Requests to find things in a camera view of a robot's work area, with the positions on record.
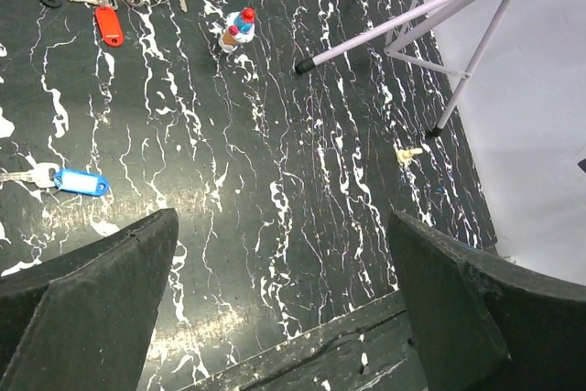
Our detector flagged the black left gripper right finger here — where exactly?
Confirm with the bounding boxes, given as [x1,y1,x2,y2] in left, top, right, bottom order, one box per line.
[388,212,585,390]

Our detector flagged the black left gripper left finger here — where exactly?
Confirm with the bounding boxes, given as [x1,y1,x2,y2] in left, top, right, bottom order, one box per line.
[1,209,179,390]

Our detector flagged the small beige peg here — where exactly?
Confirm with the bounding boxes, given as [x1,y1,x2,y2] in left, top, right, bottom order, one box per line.
[396,147,425,165]

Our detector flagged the lilac music stand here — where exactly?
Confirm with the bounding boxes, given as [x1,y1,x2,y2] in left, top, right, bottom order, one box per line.
[294,0,512,138]

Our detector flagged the key with red tag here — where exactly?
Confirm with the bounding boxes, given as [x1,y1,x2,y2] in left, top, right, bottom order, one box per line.
[68,0,125,48]

